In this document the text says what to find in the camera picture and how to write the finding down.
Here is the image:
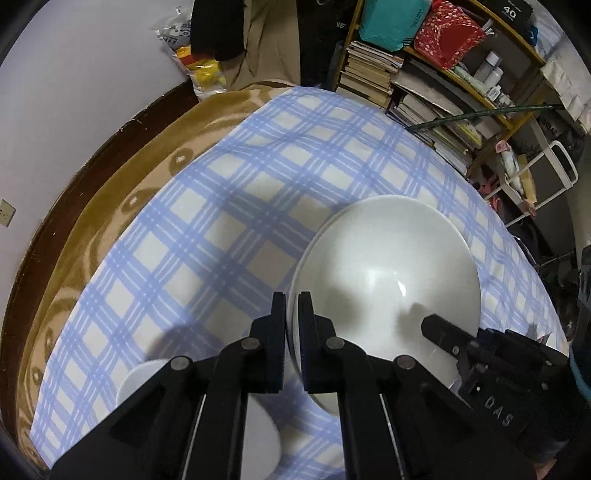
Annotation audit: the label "plain white bowl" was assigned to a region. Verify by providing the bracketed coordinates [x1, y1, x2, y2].
[286, 195, 482, 416]

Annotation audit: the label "pile of magazines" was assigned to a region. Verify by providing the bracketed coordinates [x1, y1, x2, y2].
[385, 85, 483, 174]

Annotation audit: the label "pink shoes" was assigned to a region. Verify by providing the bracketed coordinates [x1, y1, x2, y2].
[478, 182, 504, 208]

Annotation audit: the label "black bag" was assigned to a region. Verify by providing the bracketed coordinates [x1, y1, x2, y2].
[540, 115, 583, 154]

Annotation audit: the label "red patterned bag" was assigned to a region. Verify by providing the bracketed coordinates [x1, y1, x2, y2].
[414, 0, 492, 70]

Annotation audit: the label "black box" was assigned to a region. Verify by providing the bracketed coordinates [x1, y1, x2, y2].
[489, 0, 536, 35]

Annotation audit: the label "black trousers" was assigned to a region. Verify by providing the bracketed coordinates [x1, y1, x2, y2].
[191, 0, 245, 61]

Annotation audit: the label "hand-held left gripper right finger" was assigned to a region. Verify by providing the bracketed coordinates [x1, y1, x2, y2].
[298, 291, 539, 480]

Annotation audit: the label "stack of books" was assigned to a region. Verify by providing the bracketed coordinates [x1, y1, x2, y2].
[339, 41, 404, 109]

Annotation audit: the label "grey board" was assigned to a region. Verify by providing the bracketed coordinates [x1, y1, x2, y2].
[392, 60, 495, 134]

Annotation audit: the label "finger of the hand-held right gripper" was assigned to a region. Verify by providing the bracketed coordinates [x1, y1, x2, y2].
[421, 314, 481, 365]

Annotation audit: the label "tall white bottle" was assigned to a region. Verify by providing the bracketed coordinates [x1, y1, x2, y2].
[475, 51, 502, 86]

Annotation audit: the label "teal bag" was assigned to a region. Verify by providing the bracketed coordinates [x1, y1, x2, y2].
[360, 0, 432, 51]

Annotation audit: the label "cream ruffled curtain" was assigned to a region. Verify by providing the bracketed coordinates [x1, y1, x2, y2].
[539, 55, 591, 118]

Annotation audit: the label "white trolley cart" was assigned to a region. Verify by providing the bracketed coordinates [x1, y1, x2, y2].
[466, 115, 580, 227]

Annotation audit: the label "yellow packet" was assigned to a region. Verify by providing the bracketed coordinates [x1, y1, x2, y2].
[501, 152, 539, 204]

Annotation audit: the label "dark green pole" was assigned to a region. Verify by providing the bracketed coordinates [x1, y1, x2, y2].
[406, 104, 566, 133]

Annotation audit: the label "black coat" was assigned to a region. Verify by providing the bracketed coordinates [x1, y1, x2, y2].
[295, 0, 361, 90]

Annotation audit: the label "large cherry print plate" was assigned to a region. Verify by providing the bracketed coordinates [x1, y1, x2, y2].
[115, 359, 283, 480]

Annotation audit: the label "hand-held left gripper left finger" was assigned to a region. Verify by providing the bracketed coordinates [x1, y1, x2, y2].
[48, 292, 289, 480]

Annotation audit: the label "plastic bag of toys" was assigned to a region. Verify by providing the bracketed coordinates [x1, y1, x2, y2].
[154, 7, 227, 100]

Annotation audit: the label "dark wooden baseboard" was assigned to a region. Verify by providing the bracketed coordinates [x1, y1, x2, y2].
[0, 78, 195, 416]

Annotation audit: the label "beige trousers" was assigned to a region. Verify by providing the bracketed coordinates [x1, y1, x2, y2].
[226, 0, 305, 90]

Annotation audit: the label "blue plaid tablecloth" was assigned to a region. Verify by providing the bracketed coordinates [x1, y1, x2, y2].
[28, 87, 568, 480]

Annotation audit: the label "wooden shelf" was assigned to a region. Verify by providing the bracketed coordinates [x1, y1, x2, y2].
[330, 0, 561, 171]

